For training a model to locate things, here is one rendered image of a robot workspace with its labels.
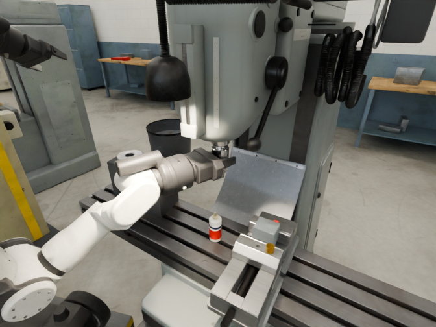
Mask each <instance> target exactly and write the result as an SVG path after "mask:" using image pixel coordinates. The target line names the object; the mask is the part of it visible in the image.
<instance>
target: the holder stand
mask: <svg viewBox="0 0 436 327"><path fill-rule="evenodd" d="M140 154H144V152H141V151H139V150H130V149H129V150H127V151H123V152H121V153H119V154H118V155H117V156H116V157H115V158H113V159H111V160H109V161H107V165H108V170H109V173H110V178H111V181H112V186H113V190H114V195H115V197H117V196H118V195H119V194H120V193H121V192H120V190H119V189H118V188H117V187H116V185H115V183H114V176H115V174H116V173H117V172H116V169H115V164H114V162H115V161H117V160H122V159H125V158H129V157H132V156H137V155H140ZM178 200H179V199H178V193H175V194H173V195H170V196H168V197H164V196H162V195H160V197H159V199H158V201H157V202H156V204H155V205H154V206H153V207H152V208H151V209H149V210H148V211H147V212H146V213H149V214H151V215H155V216H157V217H163V216H164V215H165V214H166V213H167V212H168V211H169V210H170V209H171V208H172V207H173V206H174V205H175V204H176V203H177V202H178Z"/></svg>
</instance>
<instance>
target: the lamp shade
mask: <svg viewBox="0 0 436 327"><path fill-rule="evenodd" d="M144 81H145V91H146V96H147V99H148V100H151V101H158V102H172V101H181V100H184V99H188V98H190V97H191V82H190V77H189V73H188V71H187V68H186V65H185V63H183V61H181V60H180V59H178V58H177V57H175V56H171V55H165V56H164V55H160V56H157V57H154V58H153V59H152V60H151V61H150V62H149V63H148V64H147V68H146V72H145V79H144Z"/></svg>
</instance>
